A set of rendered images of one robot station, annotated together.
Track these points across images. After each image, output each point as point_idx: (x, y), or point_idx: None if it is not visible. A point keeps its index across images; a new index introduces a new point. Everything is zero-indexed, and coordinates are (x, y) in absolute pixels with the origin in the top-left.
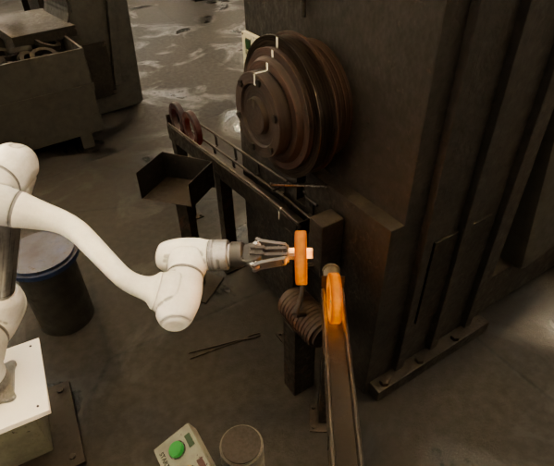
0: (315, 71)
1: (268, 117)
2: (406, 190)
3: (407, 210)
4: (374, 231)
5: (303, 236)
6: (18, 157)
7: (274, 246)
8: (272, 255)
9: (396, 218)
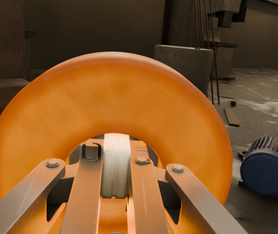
0: None
1: None
2: (11, 0)
3: (22, 44)
4: None
5: (119, 52)
6: None
7: (32, 226)
8: (164, 215)
9: (2, 76)
